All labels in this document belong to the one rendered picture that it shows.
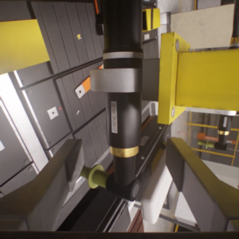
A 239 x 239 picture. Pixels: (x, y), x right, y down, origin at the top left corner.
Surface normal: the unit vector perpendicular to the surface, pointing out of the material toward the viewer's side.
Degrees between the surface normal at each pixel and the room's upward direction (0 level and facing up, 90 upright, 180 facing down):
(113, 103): 90
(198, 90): 90
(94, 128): 0
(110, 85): 79
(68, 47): 0
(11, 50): 0
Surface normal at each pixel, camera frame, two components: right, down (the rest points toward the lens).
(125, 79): 0.04, 0.26
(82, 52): 0.86, 0.12
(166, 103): -0.51, 0.23
